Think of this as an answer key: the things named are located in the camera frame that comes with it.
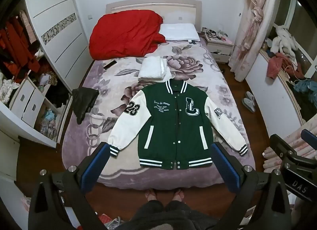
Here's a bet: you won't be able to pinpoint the white pillow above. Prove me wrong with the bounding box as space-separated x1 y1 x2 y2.
159 23 201 42

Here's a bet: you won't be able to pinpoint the white plush toy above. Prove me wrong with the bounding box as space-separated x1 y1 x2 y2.
270 26 301 66

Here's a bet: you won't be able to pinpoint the floral plush blanket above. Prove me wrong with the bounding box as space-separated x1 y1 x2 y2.
58 38 255 191

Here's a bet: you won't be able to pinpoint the window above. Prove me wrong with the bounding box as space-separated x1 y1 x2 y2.
271 0 317 69

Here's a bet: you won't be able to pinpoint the black leather garment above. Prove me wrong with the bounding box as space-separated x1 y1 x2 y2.
72 88 99 125

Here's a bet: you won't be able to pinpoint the pink garment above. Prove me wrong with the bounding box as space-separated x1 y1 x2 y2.
266 53 304 80

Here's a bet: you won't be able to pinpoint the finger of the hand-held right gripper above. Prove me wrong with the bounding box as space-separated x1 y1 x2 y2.
300 128 317 152
269 133 301 163

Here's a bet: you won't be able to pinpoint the red quilt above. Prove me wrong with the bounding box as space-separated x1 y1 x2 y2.
89 10 166 60

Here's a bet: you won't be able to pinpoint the person's foot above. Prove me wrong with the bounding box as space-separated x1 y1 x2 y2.
145 188 158 202
173 188 185 202

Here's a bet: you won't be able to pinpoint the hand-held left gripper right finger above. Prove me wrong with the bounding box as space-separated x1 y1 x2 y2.
210 142 291 230

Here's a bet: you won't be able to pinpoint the beige bed headboard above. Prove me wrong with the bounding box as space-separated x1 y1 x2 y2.
106 2 202 32

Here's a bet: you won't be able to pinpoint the red patterned box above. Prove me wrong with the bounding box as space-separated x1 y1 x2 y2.
102 216 115 230

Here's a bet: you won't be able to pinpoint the hanging red clothes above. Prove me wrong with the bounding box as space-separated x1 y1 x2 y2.
0 17 41 77

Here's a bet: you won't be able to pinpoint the person's left foot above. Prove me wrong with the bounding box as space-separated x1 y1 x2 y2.
145 188 158 202

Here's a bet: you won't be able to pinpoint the white nightstand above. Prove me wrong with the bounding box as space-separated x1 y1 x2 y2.
206 37 233 63

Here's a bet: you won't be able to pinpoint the folded white cloth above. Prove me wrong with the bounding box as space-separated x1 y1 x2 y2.
138 56 171 80

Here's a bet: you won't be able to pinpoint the teal cloth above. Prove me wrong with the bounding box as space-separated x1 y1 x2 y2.
293 78 317 95

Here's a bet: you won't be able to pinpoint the white wardrobe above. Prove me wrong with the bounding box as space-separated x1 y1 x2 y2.
23 0 93 92

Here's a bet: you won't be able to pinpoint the white cable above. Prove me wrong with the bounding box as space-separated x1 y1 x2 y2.
284 65 301 84

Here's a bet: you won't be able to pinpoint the leopard print cloth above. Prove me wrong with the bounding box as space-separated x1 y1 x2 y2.
41 72 59 87

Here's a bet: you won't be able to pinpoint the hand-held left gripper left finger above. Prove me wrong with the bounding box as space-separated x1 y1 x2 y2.
28 142 111 230

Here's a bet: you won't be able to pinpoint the person's dark trousers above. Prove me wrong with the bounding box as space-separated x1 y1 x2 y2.
129 200 213 230

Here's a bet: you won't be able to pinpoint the pile of small toiletries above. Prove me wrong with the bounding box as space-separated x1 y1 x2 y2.
202 27 229 41

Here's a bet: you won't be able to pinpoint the green and white varsity jacket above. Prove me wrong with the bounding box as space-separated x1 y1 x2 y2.
107 79 248 170

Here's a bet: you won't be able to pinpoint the white drawer unit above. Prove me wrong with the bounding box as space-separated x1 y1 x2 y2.
9 76 62 149

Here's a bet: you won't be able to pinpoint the person's right foot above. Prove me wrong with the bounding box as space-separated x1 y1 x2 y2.
173 188 185 202

